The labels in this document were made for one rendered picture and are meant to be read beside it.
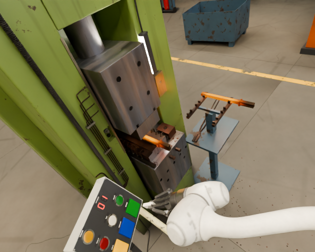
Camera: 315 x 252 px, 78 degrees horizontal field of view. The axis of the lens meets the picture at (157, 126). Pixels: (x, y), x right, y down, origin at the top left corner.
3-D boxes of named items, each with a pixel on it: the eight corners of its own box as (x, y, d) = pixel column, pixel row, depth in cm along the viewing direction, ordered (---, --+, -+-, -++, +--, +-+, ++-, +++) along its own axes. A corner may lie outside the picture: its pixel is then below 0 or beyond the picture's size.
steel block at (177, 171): (191, 165, 177) (184, 132, 147) (167, 200, 159) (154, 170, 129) (146, 144, 209) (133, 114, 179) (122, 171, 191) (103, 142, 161)
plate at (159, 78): (167, 90, 145) (162, 70, 133) (160, 97, 140) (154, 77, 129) (165, 90, 146) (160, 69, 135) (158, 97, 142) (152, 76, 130)
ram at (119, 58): (168, 96, 128) (154, 34, 101) (130, 135, 109) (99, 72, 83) (126, 85, 152) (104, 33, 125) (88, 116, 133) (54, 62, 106)
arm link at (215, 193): (192, 180, 85) (177, 195, 74) (224, 173, 75) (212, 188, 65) (202, 203, 84) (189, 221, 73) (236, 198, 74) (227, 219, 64)
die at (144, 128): (160, 119, 128) (156, 108, 121) (140, 140, 118) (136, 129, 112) (118, 105, 151) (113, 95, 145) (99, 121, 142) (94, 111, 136)
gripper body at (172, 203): (185, 213, 82) (169, 215, 88) (187, 194, 88) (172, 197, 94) (174, 205, 79) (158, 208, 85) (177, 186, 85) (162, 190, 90)
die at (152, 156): (167, 143, 144) (165, 135, 138) (151, 163, 134) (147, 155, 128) (128, 126, 168) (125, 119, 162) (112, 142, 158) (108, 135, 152)
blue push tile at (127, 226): (135, 222, 101) (124, 216, 98) (131, 238, 96) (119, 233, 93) (133, 223, 102) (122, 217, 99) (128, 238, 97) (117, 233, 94)
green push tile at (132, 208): (140, 203, 108) (130, 198, 105) (136, 217, 102) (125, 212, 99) (138, 204, 109) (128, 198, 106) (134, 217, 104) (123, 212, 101)
